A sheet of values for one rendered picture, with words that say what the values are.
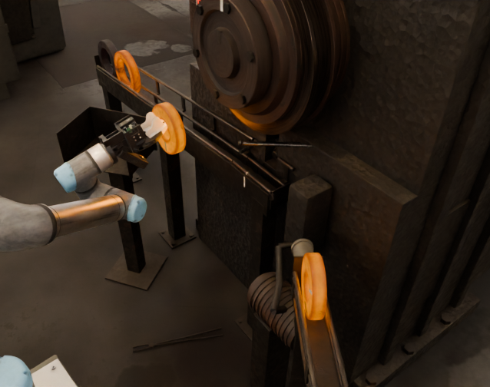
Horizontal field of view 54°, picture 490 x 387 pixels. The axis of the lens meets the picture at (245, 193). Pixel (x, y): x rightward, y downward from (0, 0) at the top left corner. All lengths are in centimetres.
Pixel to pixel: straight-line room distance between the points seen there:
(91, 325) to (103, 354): 15
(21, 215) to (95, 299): 104
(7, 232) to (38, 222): 6
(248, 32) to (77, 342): 135
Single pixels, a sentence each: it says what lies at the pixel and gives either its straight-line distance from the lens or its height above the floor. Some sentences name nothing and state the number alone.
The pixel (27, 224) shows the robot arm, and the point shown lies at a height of 89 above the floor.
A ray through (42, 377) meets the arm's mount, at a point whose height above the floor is 32.
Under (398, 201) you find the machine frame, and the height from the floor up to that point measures 87.
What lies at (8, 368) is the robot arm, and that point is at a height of 55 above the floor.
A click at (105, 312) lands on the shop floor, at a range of 205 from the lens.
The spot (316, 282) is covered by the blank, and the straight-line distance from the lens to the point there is 109.
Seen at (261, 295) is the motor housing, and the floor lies 51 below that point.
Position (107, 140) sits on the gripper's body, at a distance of 139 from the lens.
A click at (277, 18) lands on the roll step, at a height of 123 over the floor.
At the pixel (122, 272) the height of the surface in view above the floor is 1.
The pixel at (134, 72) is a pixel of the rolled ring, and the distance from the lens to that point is 209.
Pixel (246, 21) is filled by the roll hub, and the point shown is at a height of 122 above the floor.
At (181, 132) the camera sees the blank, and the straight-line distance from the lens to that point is 142.
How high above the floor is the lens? 159
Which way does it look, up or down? 39 degrees down
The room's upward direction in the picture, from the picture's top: 2 degrees clockwise
